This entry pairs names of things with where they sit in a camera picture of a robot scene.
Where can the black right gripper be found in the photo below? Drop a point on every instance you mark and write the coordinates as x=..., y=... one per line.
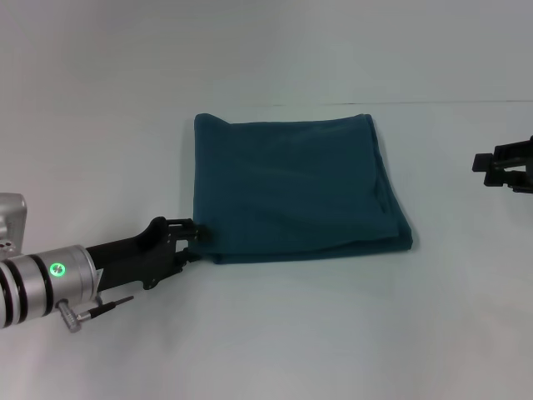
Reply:
x=522, y=166

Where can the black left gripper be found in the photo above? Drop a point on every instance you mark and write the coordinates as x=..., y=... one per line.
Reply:
x=129, y=258

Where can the teal blue t-shirt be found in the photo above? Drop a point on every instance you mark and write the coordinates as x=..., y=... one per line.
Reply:
x=291, y=187

